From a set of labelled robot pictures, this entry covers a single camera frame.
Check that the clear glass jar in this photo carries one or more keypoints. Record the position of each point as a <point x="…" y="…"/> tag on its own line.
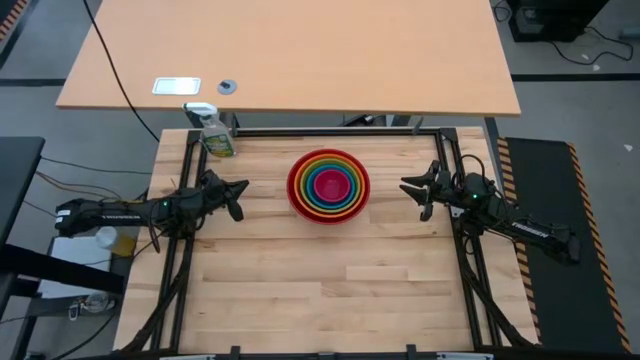
<point x="96" y="302"/>

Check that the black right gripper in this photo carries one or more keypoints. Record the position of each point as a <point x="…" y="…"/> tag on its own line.
<point x="447" y="187"/>

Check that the light wooden desk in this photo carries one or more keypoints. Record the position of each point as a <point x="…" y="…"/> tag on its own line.
<point x="300" y="50"/>

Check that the black computer case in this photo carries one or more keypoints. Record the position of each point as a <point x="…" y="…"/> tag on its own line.
<point x="555" y="17"/>

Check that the clear spray bottle green label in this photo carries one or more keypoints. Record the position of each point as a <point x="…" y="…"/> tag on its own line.
<point x="217" y="137"/>

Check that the magenta bowl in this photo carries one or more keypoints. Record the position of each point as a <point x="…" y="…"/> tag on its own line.
<point x="331" y="186"/>

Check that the green bowl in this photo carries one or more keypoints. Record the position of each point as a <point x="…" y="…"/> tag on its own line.
<point x="302" y="187"/>

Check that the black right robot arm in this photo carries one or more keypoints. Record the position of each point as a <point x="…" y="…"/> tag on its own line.
<point x="520" y="227"/>

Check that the white box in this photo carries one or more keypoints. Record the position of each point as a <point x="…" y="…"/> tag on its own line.
<point x="75" y="270"/>

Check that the nested rainbow bowls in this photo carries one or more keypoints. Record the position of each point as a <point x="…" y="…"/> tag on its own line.
<point x="328" y="220"/>

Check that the blue bowl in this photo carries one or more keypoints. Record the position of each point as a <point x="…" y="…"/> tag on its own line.
<point x="308" y="187"/>

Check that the black hazard striped floor mat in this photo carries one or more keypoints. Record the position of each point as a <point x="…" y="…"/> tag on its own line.
<point x="565" y="240"/>

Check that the silver desk cover plate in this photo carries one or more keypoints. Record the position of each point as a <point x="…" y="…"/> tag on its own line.
<point x="176" y="86"/>

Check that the yellow bowl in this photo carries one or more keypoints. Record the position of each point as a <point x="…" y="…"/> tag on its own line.
<point x="298" y="187"/>

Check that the black aluminium table frame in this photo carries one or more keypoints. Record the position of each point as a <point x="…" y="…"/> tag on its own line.
<point x="320" y="132"/>

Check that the black side table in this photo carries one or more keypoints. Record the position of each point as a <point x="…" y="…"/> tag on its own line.
<point x="17" y="175"/>

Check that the plastic bottle yellow liquid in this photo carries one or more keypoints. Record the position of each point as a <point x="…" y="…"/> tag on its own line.
<point x="116" y="241"/>

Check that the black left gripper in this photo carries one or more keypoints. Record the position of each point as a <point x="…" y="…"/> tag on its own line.
<point x="214" y="190"/>

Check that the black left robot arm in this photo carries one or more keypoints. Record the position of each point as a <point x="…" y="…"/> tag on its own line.
<point x="115" y="214"/>

